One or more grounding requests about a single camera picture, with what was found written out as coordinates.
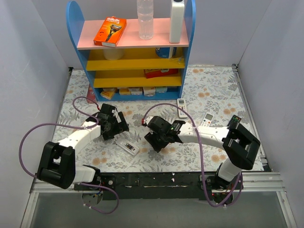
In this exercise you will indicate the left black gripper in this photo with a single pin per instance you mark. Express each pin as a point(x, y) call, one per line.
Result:
point(118, 127)

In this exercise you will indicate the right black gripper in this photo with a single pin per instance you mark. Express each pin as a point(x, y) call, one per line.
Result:
point(155, 141)

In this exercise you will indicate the white remote control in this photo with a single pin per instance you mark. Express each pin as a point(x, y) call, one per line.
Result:
point(127, 146)

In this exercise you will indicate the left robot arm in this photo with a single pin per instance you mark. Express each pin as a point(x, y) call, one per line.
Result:
point(58, 161)

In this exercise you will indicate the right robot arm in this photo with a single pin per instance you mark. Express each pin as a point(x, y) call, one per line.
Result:
point(240, 145)

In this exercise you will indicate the white AC remote near shelf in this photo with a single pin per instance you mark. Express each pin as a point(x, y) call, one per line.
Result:
point(181, 103)

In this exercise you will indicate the white AC remote right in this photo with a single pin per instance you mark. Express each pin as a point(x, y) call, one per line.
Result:
point(207, 120)

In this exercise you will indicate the black TV remote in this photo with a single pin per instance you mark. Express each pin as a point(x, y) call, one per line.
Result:
point(234, 120)

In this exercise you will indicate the yellow soap box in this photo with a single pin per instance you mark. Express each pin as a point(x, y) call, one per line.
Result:
point(108, 93)

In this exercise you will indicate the light blue tissue pack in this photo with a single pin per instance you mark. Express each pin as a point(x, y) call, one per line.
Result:
point(161, 89)

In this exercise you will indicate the black base bar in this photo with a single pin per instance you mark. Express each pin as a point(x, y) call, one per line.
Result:
point(153, 185)

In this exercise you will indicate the blue wooden shelf unit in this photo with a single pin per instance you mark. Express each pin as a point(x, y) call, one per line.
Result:
point(138, 55)

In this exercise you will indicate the red flat box on shelf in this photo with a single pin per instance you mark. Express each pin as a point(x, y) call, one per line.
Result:
point(152, 73)

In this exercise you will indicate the floral table mat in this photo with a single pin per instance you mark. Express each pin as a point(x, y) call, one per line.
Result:
point(211, 90)

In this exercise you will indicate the white cup on shelf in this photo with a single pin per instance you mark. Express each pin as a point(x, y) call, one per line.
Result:
point(113, 54)

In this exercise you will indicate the blue white round container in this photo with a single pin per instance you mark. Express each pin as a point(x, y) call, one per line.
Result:
point(165, 52)

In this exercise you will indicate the orange Gillette razor box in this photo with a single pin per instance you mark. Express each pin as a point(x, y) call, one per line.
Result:
point(110, 32)

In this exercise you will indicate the clear plastic water bottle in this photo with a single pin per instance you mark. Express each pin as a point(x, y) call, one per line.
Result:
point(145, 18)

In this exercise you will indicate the white tall bottle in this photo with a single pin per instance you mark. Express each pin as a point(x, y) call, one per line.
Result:
point(176, 20)

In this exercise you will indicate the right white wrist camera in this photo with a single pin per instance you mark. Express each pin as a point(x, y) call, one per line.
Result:
point(146, 121)

